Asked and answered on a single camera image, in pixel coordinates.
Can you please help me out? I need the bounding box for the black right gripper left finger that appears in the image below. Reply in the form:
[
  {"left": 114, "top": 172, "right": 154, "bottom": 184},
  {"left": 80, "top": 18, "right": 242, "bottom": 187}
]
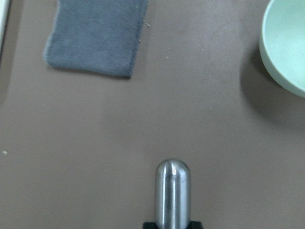
[{"left": 142, "top": 222, "right": 156, "bottom": 229}]

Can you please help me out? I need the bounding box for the cream rabbit tray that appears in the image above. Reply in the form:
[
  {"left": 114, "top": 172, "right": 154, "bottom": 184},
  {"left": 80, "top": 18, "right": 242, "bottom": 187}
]
[{"left": 0, "top": 0, "right": 11, "bottom": 53}]

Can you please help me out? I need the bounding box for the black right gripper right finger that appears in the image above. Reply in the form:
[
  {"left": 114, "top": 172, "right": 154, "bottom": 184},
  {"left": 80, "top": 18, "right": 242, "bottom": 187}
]
[{"left": 190, "top": 221, "right": 203, "bottom": 229}]

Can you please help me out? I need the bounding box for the mint green bowl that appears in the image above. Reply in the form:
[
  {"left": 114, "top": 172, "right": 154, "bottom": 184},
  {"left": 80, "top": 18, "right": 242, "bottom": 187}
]
[{"left": 259, "top": 0, "right": 305, "bottom": 97}]

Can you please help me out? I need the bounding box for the steel muddler black tip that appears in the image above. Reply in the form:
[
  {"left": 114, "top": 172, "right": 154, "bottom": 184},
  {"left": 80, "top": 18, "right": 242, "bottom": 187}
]
[{"left": 155, "top": 158, "right": 191, "bottom": 229}]

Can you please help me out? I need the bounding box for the grey folded cloth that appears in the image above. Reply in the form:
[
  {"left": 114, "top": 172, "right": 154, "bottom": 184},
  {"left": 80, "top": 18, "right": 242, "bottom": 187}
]
[{"left": 43, "top": 0, "right": 148, "bottom": 77}]

